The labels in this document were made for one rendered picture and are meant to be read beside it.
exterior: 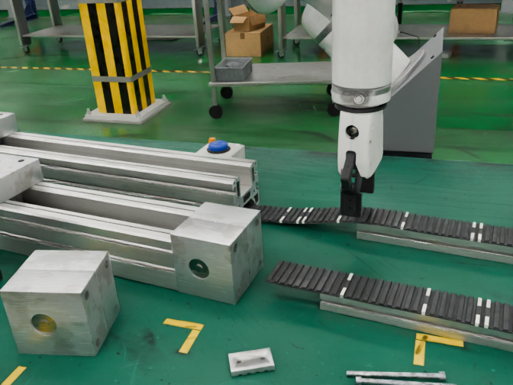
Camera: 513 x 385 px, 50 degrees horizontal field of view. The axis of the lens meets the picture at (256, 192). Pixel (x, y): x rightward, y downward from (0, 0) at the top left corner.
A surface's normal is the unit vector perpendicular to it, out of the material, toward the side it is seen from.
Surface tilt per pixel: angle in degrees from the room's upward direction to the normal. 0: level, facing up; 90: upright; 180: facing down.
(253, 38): 89
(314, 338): 0
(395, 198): 0
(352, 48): 90
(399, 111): 90
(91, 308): 90
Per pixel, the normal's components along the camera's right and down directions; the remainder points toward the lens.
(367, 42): -0.04, 0.44
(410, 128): -0.30, 0.43
